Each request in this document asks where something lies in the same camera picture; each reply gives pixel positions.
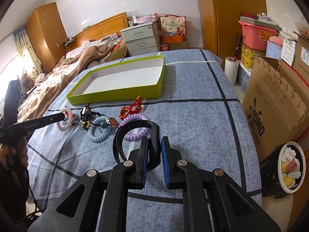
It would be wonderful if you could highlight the black wristband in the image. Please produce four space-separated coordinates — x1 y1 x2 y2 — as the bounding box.
112 120 162 172

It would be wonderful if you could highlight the purple spiral hair tie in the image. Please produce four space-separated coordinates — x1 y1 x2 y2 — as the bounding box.
119 113 150 142

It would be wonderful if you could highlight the pink spiral hair tie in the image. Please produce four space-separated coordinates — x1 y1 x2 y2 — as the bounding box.
56 107 75 133

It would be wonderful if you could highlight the blue spiral hair tie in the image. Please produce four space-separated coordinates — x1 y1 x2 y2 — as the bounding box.
87 115 114 143

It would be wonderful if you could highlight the left hand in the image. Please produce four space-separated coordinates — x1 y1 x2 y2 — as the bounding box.
0 138 28 170

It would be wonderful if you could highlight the blue plaid table cloth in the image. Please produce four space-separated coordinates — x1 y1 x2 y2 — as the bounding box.
28 49 262 231

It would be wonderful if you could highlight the brown fleece blanket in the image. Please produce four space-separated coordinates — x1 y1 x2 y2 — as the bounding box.
18 44 116 122

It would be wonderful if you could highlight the floral window curtain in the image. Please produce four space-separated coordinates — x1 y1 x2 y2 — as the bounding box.
13 26 43 80

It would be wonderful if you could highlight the green shallow cardboard tray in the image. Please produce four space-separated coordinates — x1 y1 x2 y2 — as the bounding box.
66 55 166 105

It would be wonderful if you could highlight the wooden corner cabinet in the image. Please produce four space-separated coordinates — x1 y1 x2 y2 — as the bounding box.
25 2 67 74

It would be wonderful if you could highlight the black bagged trash bin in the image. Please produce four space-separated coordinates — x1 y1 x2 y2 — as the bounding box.
260 141 306 199

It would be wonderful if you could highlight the white paper roll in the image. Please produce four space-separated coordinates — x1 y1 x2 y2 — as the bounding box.
224 57 239 86

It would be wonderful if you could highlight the large brown cardboard box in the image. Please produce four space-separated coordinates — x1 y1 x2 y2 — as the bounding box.
242 56 308 162

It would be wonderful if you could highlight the white three drawer cabinet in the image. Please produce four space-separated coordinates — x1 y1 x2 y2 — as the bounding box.
121 21 160 56

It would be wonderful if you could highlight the orange box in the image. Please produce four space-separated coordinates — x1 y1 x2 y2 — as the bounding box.
161 35 185 44

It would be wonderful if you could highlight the yellow patterned box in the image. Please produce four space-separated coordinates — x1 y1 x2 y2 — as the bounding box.
241 43 266 69

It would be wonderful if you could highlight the wooden bed headboard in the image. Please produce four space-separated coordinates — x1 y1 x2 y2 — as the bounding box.
68 12 128 51

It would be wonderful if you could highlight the red patterned gift bag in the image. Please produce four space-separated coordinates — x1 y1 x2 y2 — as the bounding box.
160 15 186 36

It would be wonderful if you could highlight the pink plastic storage bin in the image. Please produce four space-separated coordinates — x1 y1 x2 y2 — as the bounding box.
238 20 278 51

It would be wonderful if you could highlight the light blue pink-lidded box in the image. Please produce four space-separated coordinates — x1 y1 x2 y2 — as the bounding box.
266 36 283 60

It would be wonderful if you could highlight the tall wooden wardrobe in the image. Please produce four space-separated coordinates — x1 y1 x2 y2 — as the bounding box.
197 0 267 59

